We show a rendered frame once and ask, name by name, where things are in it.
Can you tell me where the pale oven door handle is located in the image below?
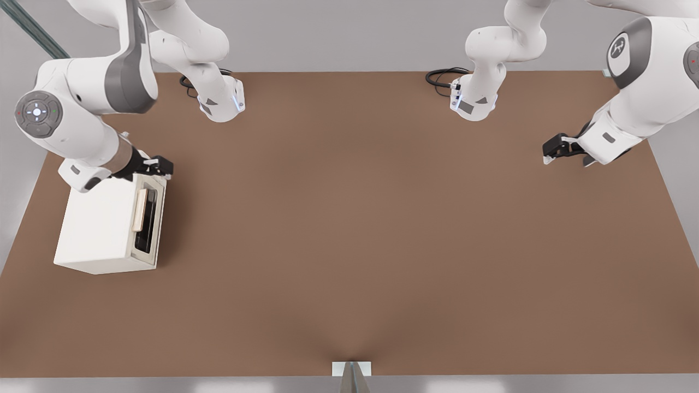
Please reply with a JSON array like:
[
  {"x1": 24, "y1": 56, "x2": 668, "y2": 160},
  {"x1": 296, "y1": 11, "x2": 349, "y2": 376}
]
[{"x1": 133, "y1": 188, "x2": 148, "y2": 232}]

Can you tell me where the white oven door dark window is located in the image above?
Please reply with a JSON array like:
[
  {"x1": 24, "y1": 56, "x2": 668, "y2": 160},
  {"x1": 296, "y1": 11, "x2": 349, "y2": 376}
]
[{"x1": 129, "y1": 175, "x2": 168, "y2": 267}]

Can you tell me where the white oven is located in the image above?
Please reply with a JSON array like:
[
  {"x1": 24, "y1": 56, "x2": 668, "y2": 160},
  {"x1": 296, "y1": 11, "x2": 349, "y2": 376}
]
[{"x1": 54, "y1": 171, "x2": 168, "y2": 275}]

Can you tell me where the black cable loop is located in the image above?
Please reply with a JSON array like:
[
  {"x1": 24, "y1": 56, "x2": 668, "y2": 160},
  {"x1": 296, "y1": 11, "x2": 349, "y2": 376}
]
[
  {"x1": 425, "y1": 67, "x2": 472, "y2": 98},
  {"x1": 180, "y1": 68, "x2": 234, "y2": 99}
]

